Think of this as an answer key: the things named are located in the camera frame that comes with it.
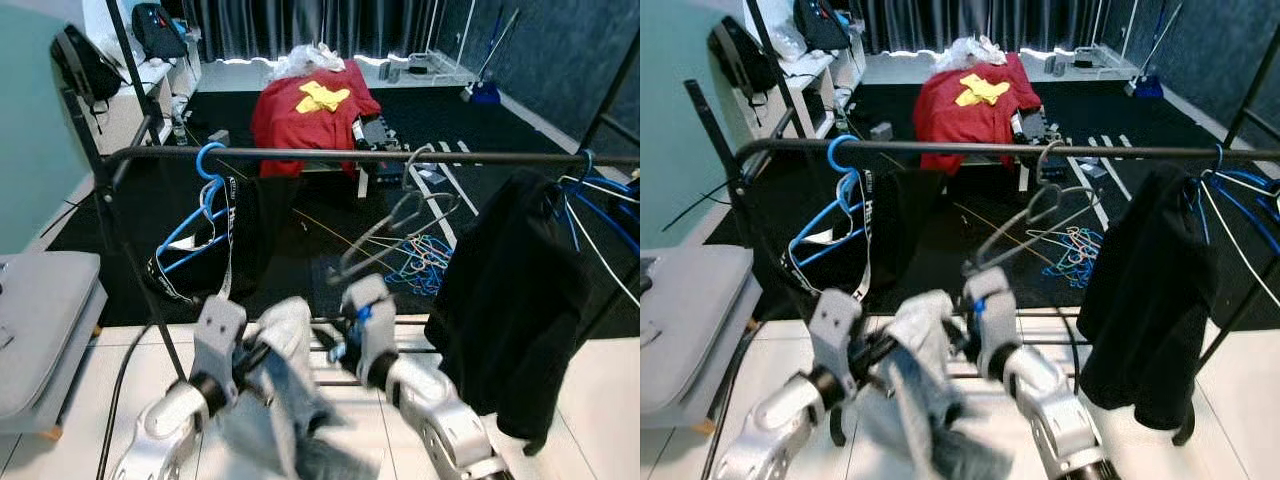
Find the white metal frame stand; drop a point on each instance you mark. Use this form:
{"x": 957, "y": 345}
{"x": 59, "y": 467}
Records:
{"x": 440, "y": 72}
{"x": 1100, "y": 62}

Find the white shelf unit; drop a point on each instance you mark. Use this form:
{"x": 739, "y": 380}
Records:
{"x": 810, "y": 85}
{"x": 150, "y": 90}

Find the black bag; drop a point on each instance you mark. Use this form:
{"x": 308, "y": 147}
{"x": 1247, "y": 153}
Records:
{"x": 160, "y": 30}
{"x": 820, "y": 25}

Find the red cloth with yellow star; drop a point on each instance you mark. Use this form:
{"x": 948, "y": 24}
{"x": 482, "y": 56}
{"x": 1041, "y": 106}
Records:
{"x": 300, "y": 130}
{"x": 960, "y": 125}

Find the white plastic bag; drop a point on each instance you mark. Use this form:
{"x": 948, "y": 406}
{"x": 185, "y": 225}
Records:
{"x": 970, "y": 52}
{"x": 305, "y": 60}

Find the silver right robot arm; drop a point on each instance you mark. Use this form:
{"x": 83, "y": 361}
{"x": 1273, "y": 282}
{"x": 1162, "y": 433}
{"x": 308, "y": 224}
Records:
{"x": 440, "y": 420}
{"x": 1050, "y": 400}

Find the black floor mat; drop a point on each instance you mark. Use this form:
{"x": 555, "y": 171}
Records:
{"x": 1180, "y": 110}
{"x": 300, "y": 270}

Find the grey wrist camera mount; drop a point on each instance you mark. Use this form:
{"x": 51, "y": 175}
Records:
{"x": 835, "y": 325}
{"x": 370, "y": 320}
{"x": 220, "y": 335}
{"x": 992, "y": 310}

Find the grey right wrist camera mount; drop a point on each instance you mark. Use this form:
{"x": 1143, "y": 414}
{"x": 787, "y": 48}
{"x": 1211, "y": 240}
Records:
{"x": 370, "y": 320}
{"x": 992, "y": 310}

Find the black metal clothes rack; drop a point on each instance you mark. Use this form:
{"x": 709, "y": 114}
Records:
{"x": 300, "y": 155}
{"x": 950, "y": 147}

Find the grey clothes hanger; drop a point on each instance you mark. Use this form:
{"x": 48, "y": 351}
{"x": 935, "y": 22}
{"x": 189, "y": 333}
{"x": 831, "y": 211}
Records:
{"x": 985, "y": 250}
{"x": 352, "y": 262}

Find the white floor tape strip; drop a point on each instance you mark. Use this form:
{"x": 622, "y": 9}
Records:
{"x": 1088, "y": 195}
{"x": 455, "y": 185}
{"x": 435, "y": 210}

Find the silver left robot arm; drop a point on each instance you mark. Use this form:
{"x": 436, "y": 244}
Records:
{"x": 780, "y": 430}
{"x": 165, "y": 430}

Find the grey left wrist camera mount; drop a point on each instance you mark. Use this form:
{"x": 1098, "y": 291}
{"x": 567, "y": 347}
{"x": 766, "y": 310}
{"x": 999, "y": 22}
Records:
{"x": 835, "y": 325}
{"x": 220, "y": 335}

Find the black shirt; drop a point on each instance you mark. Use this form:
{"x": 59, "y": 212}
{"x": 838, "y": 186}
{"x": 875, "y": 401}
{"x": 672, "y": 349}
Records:
{"x": 510, "y": 300}
{"x": 1150, "y": 300}

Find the blue broom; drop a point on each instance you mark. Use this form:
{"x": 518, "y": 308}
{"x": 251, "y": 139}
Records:
{"x": 1148, "y": 88}
{"x": 487, "y": 94}

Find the dark curtain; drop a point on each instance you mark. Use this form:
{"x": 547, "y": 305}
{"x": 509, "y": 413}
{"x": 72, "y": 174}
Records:
{"x": 950, "y": 20}
{"x": 300, "y": 25}

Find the grey ottoman stool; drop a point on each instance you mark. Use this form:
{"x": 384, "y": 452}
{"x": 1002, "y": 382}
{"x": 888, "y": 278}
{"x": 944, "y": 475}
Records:
{"x": 50, "y": 330}
{"x": 690, "y": 330}

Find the black backpack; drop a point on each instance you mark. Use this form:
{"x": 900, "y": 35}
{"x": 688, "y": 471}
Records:
{"x": 742, "y": 55}
{"x": 85, "y": 65}

